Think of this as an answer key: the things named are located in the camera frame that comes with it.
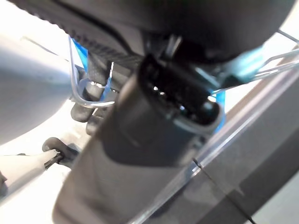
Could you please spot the black deep shelf board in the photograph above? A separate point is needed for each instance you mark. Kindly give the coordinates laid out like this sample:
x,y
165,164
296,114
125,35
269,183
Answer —
x,y
198,205
257,140

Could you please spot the blue plastic shopping basket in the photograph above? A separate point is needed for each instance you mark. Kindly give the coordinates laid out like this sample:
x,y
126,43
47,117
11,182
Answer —
x,y
247,67

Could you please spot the grey robot body and legs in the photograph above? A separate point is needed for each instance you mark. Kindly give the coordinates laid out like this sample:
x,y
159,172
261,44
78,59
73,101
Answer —
x,y
28,93

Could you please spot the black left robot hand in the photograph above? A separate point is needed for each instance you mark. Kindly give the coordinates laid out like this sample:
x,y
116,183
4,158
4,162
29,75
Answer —
x,y
144,140

